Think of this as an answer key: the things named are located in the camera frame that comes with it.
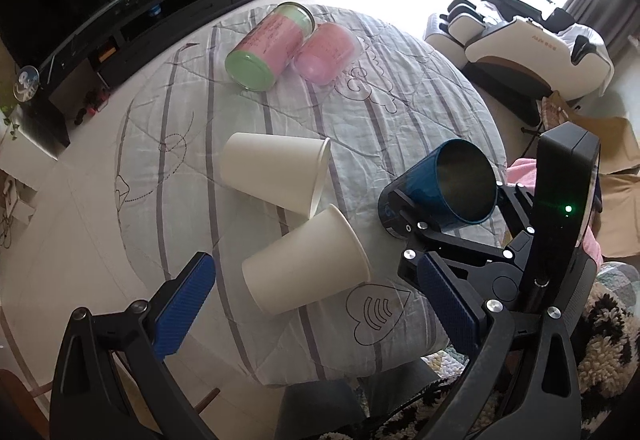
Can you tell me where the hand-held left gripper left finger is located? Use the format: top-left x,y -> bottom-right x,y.
50,251 -> 217,440

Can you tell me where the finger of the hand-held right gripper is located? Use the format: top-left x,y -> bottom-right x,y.
496,181 -> 537,237
378,184 -> 527,317

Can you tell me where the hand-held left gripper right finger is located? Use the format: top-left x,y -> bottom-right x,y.
416,253 -> 584,440

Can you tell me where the blue metal cup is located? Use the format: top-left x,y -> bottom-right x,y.
382,139 -> 500,241

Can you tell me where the white paper cup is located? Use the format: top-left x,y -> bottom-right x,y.
241,204 -> 372,315
221,132 -> 332,221

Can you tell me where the green and pink plastic cup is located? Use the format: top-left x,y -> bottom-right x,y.
224,2 -> 317,93

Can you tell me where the white and black massage chair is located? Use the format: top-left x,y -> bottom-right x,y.
424,0 -> 615,129

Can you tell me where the black and white fuzzy rug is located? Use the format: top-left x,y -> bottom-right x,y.
370,261 -> 640,440

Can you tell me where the grey curtain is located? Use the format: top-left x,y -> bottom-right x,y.
565,0 -> 640,48

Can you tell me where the striped grey quilted blanket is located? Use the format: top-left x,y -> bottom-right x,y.
114,4 -> 509,389

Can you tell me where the trailing green vine plant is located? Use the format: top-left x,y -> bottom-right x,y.
0,100 -> 24,141

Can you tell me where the round decorative plate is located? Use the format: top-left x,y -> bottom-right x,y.
13,64 -> 41,103

